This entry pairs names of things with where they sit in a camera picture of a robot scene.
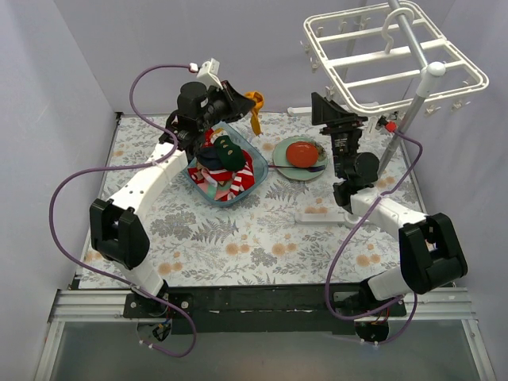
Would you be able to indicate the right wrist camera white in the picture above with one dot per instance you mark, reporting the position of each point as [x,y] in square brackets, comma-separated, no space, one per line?
[388,124]

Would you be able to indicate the red sock white pattern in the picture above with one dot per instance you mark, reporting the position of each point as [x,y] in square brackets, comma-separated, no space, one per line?
[195,174]

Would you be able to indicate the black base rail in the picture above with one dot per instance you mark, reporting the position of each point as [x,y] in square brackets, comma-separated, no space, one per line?
[255,308]

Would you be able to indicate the metal drying stand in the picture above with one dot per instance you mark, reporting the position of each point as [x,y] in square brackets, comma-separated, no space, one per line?
[397,139]

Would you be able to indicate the light green plate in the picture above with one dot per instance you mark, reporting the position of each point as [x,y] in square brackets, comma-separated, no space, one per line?
[279,158]

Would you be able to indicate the floral tablecloth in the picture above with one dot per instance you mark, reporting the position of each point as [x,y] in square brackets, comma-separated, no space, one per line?
[256,240]

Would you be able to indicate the pink sock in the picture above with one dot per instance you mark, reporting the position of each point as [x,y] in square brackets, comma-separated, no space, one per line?
[208,186]

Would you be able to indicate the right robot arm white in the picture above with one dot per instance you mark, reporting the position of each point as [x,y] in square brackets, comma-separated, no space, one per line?
[430,254]

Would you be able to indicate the purple fork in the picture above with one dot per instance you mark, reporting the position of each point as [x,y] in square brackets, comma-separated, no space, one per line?
[309,169]

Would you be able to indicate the teal plastic basin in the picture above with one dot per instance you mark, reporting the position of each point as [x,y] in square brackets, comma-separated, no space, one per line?
[260,166]

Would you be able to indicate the dark navy blue sock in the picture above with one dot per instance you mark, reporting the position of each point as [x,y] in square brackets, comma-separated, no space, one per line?
[208,158]

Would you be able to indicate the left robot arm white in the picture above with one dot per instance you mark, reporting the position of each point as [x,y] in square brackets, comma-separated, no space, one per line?
[117,225]

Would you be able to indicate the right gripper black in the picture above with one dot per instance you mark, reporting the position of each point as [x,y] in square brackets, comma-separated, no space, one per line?
[343,124]

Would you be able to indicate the yellow sock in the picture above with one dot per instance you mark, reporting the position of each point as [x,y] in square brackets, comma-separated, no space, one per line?
[258,99]

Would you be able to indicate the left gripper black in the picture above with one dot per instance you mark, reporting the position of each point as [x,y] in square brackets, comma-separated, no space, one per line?
[225,102]

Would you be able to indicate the orange saucer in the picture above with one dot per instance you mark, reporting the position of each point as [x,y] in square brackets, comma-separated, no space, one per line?
[302,154]

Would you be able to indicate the dark green sock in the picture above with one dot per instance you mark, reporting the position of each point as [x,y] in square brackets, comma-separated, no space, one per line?
[230,154]

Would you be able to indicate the white clip hanger rack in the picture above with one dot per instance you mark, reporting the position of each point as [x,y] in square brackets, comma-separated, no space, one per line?
[389,59]

